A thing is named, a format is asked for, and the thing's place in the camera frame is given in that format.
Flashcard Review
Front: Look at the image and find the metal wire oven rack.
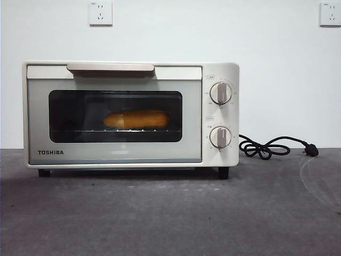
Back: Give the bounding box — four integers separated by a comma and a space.
50, 127, 182, 133

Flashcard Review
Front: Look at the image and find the yellow corn cob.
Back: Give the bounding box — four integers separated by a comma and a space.
103, 109, 171, 129

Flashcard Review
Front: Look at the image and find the cream Toshiba toaster oven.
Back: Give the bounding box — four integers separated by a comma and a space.
23, 60, 242, 180

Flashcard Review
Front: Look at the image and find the cream oven knob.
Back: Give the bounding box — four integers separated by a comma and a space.
209, 82, 233, 105
209, 126, 232, 149

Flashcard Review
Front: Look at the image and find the white wall socket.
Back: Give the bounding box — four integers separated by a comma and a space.
89, 1, 113, 27
319, 2, 341, 27

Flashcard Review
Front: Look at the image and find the glass oven door with handle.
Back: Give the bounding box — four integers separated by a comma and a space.
26, 63, 204, 164

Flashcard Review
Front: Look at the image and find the black power cable with plug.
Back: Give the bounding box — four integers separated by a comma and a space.
239, 133, 320, 161

